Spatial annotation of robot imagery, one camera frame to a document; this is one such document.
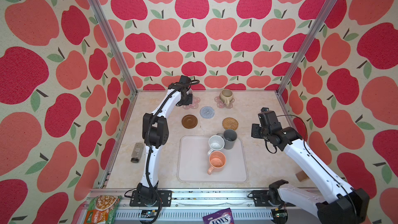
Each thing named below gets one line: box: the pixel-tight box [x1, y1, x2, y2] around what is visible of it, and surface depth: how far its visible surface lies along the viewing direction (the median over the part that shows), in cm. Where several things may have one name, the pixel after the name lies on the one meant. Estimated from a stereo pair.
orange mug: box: [207, 150, 227, 175], surface depth 85 cm
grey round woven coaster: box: [199, 105, 216, 119], surface depth 110 cm
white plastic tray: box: [177, 135, 249, 184], surface depth 87 cm
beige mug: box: [219, 88, 234, 107], surface depth 110 cm
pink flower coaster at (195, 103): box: [182, 95, 201, 110], surface depth 114 cm
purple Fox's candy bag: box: [202, 207, 235, 224], surface depth 70 cm
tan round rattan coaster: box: [221, 117, 239, 131], surface depth 104 cm
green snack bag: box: [83, 194, 123, 224], surface depth 72 cm
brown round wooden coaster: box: [181, 114, 198, 130], surface depth 106 cm
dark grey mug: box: [216, 129, 238, 150], surface depth 89 cm
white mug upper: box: [207, 134, 225, 156], surface depth 88 cm
